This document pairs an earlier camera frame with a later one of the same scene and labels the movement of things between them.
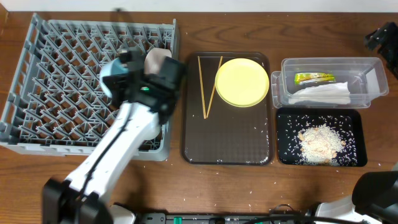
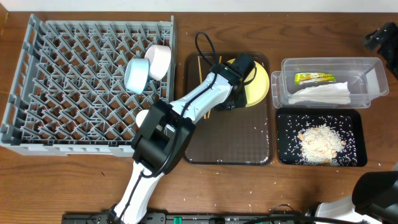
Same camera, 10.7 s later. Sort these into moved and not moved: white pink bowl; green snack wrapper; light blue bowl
Moved: light blue bowl
Not moved: white pink bowl; green snack wrapper
